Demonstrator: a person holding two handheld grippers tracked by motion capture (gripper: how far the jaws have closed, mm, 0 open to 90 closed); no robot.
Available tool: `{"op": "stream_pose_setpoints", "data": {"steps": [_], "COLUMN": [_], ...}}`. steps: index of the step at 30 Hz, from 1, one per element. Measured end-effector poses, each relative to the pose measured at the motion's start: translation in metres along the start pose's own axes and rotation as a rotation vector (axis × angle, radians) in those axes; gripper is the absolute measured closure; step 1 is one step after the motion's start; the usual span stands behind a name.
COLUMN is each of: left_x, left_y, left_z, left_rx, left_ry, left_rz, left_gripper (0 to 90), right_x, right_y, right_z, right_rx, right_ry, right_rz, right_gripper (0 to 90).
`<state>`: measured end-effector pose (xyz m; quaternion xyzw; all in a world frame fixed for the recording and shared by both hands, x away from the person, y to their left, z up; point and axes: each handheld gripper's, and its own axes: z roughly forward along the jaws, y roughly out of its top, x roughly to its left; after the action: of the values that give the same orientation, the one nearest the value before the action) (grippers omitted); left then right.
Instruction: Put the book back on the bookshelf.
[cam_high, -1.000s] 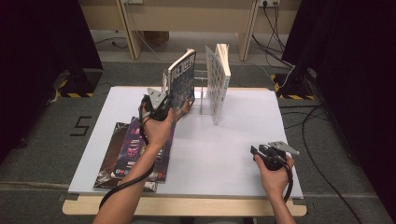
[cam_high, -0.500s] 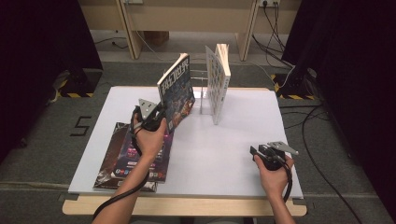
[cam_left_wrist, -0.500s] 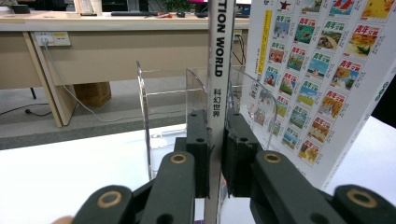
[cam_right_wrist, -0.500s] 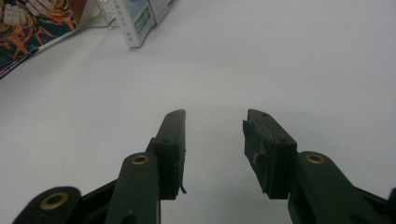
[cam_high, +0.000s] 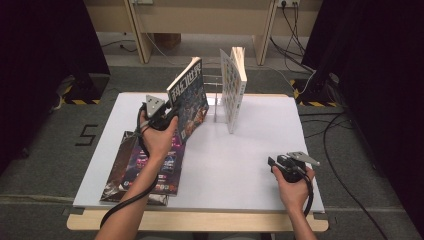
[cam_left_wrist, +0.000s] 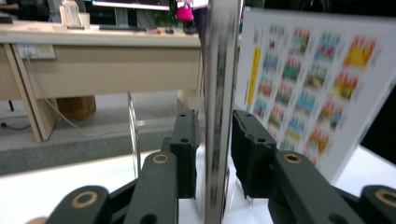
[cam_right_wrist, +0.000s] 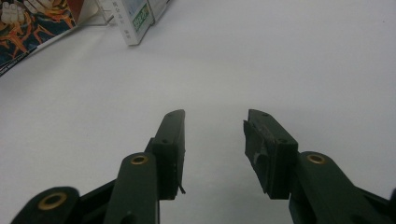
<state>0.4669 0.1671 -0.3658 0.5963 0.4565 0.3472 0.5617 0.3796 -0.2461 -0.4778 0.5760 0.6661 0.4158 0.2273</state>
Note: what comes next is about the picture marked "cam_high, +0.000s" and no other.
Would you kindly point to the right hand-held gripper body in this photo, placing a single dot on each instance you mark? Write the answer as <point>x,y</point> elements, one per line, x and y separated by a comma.
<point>291,170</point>

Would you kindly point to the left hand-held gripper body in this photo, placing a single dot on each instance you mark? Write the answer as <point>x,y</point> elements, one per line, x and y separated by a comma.
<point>155,105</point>

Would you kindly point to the thick purple and blue magazine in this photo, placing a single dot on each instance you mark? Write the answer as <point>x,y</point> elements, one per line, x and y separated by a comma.
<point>190,100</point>

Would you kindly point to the clear acrylic book rack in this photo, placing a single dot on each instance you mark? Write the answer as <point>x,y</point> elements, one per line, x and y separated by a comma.
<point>216,110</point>

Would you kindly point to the thin purple magazine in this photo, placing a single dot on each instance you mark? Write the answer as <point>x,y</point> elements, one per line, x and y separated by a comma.
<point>171,160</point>

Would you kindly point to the white book with picture grid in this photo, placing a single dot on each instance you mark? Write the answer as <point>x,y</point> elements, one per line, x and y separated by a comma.
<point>231,90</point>

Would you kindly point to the dark magazine with red label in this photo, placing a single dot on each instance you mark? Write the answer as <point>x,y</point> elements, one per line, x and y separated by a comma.
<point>115,180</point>

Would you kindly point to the person's right hand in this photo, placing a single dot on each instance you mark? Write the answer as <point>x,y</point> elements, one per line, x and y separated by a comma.
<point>295,195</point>

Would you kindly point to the person's left hand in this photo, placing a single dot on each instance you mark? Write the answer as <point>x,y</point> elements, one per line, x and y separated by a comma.
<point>158,143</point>

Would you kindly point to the white table cover sheet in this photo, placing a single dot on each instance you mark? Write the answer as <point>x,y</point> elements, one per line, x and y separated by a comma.
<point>233,173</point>

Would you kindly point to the brown cardboard box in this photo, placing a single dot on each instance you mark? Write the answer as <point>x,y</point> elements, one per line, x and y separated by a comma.
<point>168,40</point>

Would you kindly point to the black stand base striped tape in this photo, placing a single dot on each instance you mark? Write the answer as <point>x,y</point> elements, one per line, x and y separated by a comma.
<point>315,93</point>
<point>86,90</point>

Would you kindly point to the light wooden table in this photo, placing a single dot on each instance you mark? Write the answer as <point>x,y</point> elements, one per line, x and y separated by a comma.
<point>200,221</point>

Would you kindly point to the beige wooden desk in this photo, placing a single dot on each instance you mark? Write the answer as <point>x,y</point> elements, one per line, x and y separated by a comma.
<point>200,16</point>

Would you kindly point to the white power strip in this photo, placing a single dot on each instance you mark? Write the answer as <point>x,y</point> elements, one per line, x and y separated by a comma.
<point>142,1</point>

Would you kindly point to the black curtain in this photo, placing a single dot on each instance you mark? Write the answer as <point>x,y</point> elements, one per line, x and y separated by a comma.
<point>383,83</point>
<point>40,66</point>

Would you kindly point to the grey table corner bracket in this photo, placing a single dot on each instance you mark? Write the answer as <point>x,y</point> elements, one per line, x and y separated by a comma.
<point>330,220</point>
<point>71,211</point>

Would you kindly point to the white wall socket with plugs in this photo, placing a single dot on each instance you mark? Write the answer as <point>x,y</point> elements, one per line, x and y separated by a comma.
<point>288,3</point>

